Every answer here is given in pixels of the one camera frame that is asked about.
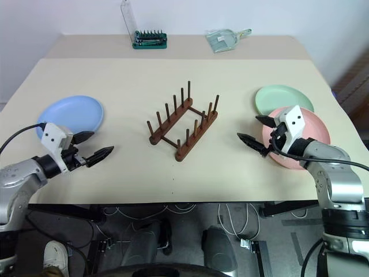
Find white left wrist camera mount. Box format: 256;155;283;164
40;122;74;173

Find black round rim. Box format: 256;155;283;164
95;261;234;277

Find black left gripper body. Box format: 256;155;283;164
61;145;88;172

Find white cable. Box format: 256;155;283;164
216;203;260;240

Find red plate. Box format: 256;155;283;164
261;106;332;171

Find wooden dish rack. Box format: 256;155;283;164
146;80;221;162

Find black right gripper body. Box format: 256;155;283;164
269;122;289;156

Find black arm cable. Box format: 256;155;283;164
270;131;369;174
0;122;47;154

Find blue plate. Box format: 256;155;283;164
36;95;104;142

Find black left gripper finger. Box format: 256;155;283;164
85;145;115;169
71;131;96;145

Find cream table mat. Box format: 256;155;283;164
0;58;369;204

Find white shoe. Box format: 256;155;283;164
43;241;69;272

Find green plate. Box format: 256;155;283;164
255;84;315;116

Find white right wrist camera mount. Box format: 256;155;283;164
268;105;306;158

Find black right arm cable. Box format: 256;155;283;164
270;131;369;174

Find clear plastic case lid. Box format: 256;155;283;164
119;0;138;38

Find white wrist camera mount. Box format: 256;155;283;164
268;105;306;158
40;122;74;173

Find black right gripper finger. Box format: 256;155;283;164
255;115;276;128
236;133;272;158

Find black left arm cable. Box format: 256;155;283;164
0;122;47;154

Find green screwdriver bit set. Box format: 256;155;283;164
132;29;168;50

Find pale green dustpan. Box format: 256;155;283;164
205;28;254;54

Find dark rounded shape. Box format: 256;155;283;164
201;226;240;275
121;220;172;269

